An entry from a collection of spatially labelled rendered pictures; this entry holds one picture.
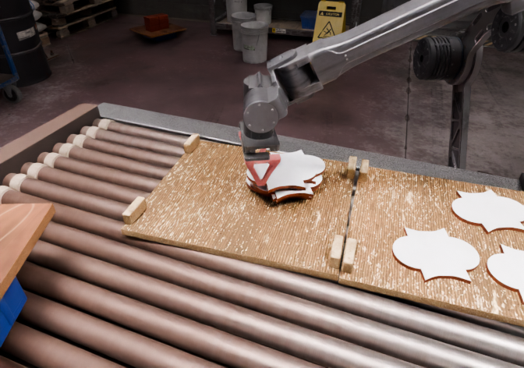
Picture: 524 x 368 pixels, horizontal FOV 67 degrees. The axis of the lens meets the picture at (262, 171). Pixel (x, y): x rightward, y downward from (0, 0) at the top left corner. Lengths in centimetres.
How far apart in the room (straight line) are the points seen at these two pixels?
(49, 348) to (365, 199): 61
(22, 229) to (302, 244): 45
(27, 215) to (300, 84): 49
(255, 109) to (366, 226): 32
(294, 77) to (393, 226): 34
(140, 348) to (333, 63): 53
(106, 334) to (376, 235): 48
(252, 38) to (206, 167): 341
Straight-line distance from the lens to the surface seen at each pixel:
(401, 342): 66
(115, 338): 67
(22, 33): 429
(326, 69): 69
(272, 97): 64
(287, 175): 81
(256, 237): 74
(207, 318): 67
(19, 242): 68
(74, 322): 71
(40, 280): 79
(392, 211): 84
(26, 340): 72
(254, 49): 431
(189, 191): 86
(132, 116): 125
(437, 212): 87
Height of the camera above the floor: 145
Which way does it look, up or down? 35 degrees down
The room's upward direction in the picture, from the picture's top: straight up
